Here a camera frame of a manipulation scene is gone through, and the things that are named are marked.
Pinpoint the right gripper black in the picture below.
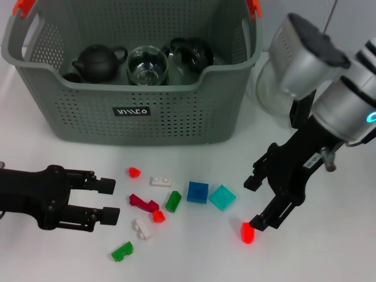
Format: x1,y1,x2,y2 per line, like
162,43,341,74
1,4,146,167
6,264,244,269
243,117,343,232

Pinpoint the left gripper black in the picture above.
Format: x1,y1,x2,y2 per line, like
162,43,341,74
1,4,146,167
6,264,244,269
0,164,121,233

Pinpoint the teal square plate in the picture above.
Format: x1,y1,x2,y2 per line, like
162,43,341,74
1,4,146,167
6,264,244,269
208,184,237,212

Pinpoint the tall orange-red block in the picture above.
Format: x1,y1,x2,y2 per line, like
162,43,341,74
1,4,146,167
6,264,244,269
240,221,256,245

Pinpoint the green slope block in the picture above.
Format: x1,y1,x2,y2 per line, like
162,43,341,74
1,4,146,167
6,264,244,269
164,190,183,213

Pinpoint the blue square plate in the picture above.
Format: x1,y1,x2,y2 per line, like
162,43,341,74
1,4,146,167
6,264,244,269
186,181,209,203

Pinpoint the glass teacup with black sleeve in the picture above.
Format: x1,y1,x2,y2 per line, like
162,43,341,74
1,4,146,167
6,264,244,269
169,36,214,80
126,45,170,86

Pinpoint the dark red curved block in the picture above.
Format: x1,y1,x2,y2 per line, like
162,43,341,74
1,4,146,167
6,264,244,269
128,193,160,213

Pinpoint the grey perforated storage bin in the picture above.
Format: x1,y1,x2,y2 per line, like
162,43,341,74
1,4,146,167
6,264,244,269
0,0,263,147

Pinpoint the white two-stud brick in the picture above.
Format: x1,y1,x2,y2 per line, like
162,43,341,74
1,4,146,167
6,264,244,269
132,217,153,240

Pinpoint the green two-stud brick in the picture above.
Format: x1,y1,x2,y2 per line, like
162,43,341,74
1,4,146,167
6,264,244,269
110,241,135,263

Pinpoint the white two-stud flat plate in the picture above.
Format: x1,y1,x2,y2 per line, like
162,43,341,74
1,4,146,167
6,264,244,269
149,176,173,188

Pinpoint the dark clay teapot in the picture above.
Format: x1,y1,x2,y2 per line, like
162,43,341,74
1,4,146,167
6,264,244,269
72,44,129,85

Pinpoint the glass carafe with black handle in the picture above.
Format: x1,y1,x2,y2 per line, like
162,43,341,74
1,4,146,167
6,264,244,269
249,51,317,129

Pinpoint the orange bin handle latch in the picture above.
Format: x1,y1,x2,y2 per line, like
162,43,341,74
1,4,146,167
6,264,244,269
11,0,35,17
246,0,263,20

